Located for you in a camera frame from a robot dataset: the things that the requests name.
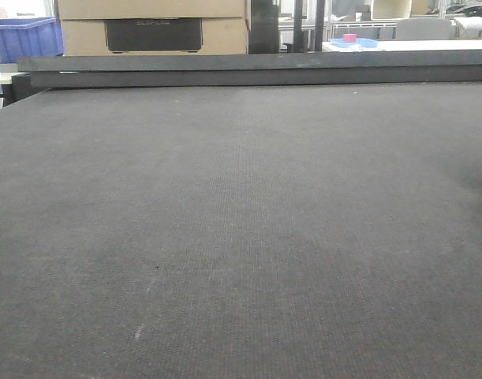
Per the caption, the brown cardboard box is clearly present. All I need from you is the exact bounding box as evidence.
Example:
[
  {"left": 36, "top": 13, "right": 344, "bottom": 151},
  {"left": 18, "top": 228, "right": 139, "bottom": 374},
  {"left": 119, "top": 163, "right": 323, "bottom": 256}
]
[{"left": 56, "top": 0, "right": 251, "bottom": 56}]

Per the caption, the white table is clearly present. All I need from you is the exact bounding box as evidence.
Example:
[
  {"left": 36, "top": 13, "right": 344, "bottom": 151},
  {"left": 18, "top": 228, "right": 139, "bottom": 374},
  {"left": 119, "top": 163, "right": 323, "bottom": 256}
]
[{"left": 322, "top": 39, "right": 482, "bottom": 52}]

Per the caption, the pink cube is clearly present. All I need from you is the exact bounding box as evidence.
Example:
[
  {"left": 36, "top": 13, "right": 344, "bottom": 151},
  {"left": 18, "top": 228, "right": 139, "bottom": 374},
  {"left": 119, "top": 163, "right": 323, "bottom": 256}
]
[{"left": 342, "top": 33, "right": 357, "bottom": 43}]

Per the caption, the light blue tray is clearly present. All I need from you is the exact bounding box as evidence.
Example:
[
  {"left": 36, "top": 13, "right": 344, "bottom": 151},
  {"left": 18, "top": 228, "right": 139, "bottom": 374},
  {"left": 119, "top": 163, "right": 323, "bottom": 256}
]
[{"left": 330, "top": 37, "right": 378, "bottom": 50}]

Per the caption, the beige plastic bin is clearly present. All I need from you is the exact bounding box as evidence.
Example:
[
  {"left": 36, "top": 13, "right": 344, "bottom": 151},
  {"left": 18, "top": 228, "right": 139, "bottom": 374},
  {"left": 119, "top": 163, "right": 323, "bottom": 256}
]
[{"left": 371, "top": 0, "right": 412, "bottom": 21}]

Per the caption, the grey chair back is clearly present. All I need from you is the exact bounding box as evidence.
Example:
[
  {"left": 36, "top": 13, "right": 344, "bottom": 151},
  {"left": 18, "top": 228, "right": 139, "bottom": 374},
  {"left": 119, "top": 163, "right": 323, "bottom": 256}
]
[{"left": 395, "top": 18, "right": 452, "bottom": 41}]

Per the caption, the large blue plastic crate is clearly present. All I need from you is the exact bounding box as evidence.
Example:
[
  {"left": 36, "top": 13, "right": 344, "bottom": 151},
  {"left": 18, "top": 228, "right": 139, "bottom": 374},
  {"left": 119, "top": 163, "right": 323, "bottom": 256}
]
[{"left": 0, "top": 17, "right": 64, "bottom": 64}]

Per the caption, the black vertical post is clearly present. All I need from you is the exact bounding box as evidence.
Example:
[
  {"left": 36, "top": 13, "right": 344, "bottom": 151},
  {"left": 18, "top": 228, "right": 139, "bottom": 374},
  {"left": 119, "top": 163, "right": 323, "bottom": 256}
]
[{"left": 292, "top": 0, "right": 304, "bottom": 53}]

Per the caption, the dark conveyor side rail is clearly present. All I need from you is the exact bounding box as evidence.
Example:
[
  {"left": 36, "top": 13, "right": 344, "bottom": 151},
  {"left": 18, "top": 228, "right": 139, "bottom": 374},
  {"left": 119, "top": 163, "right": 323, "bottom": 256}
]
[{"left": 17, "top": 50, "right": 482, "bottom": 88}]

